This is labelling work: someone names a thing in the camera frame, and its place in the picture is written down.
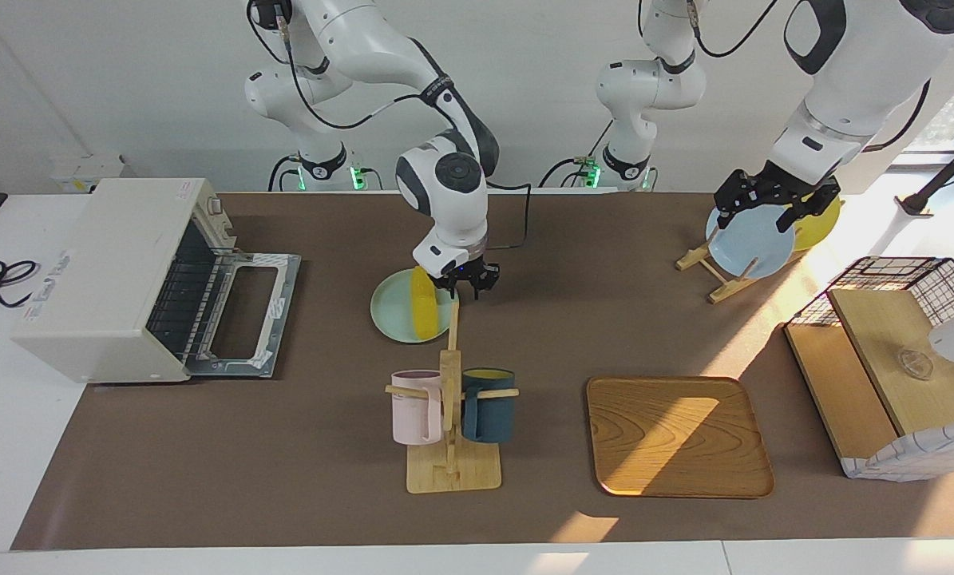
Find dark blue mug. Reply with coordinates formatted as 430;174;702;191
461;368;516;444

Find wooden plate rack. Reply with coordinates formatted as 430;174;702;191
676;226;805;304

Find wooden mug rack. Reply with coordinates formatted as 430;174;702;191
386;302;520;494

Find light blue plate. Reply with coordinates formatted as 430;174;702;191
705;200;797;280

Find wooden tray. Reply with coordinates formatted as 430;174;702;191
586;376;775;500

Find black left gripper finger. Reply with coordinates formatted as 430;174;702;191
714;171;757;221
774;185;841;234

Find black wire basket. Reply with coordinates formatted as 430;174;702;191
788;256;954;400

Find mint green plate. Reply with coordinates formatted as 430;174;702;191
370;268;460;344

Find yellow corn cob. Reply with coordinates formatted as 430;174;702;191
411;266;439;339

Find white socket box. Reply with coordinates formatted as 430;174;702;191
52;156;126;195

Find brown table mat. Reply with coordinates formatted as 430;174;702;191
10;192;954;552

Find white checked cloth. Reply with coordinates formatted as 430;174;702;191
840;421;954;482

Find glass oven door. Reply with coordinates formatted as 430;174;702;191
185;252;302;378

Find white toaster oven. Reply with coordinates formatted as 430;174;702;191
11;177;238;384

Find yellow plate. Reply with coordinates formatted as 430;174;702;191
788;192;842;253

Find pink mug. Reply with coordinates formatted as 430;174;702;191
390;370;445;446

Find wooden base board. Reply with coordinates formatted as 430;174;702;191
784;323;901;460

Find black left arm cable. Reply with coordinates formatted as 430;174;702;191
860;76;932;154

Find wooden lid board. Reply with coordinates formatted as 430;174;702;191
828;287;954;436

